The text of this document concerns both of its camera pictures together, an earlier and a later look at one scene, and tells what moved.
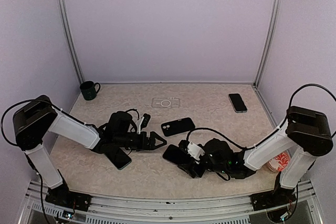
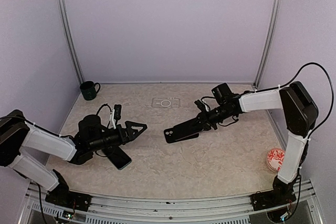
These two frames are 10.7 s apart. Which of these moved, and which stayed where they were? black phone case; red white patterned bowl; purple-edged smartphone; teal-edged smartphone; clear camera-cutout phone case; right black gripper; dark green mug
Moved: right black gripper; black phone case; purple-edged smartphone
Stayed: teal-edged smartphone; dark green mug; clear camera-cutout phone case; red white patterned bowl
